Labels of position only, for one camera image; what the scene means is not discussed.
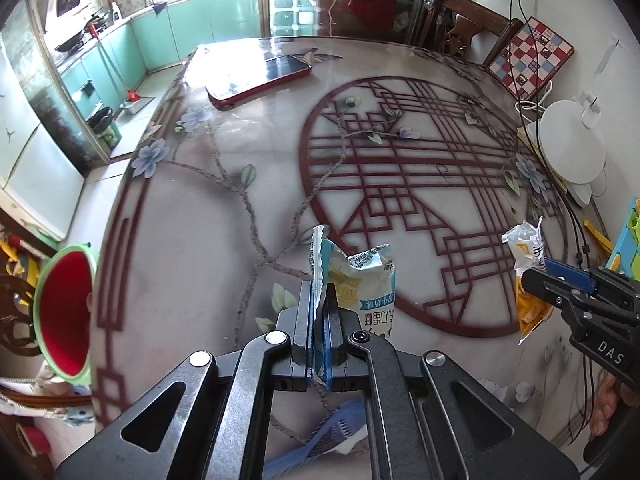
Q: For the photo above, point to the carved wooden chair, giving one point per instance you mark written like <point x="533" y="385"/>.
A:
<point x="15" y="330"/>
<point x="480" y="15"/>

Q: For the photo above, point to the person's right hand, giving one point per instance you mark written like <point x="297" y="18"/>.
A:
<point x="607" y="405"/>

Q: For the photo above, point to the red smartphone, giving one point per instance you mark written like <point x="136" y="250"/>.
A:
<point x="260" y="77"/>

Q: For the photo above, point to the white refrigerator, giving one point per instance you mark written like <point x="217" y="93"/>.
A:
<point x="40" y="180"/>

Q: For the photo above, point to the yellow snack wrapper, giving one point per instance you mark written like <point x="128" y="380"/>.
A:
<point x="530" y="305"/>

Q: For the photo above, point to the light blue box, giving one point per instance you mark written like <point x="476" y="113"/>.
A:
<point x="625" y="245"/>

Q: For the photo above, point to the blue perforated plastic item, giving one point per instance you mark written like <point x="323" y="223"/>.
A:
<point x="325" y="435"/>

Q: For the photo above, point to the broom with red head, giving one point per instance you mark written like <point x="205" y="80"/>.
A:
<point x="120" y="72"/>

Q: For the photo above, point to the grey dustpan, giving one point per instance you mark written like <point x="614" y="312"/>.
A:
<point x="137" y="105"/>

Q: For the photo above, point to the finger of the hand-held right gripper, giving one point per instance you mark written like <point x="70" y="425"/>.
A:
<point x="570" y="272"/>
<point x="547" y="287"/>

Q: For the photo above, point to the green kitchen cabinets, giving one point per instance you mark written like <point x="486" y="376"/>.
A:
<point x="200" y="15"/>

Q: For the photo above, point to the yellow plastic strip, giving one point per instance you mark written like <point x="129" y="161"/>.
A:
<point x="597" y="237"/>

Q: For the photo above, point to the white and blue snack wrapper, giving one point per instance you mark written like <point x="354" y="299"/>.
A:
<point x="365" y="280"/>

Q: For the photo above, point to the kitchen bin with black bag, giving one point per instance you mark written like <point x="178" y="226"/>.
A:
<point x="105" y="127"/>

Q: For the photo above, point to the red checkered cushion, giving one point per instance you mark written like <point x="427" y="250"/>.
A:
<point x="535" y="55"/>

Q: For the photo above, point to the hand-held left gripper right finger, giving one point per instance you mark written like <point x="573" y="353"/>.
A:
<point x="327" y="345"/>

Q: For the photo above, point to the red bin with green rim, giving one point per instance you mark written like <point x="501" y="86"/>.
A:
<point x="65" y="310"/>

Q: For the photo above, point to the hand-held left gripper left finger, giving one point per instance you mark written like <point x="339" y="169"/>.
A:
<point x="310" y="340"/>

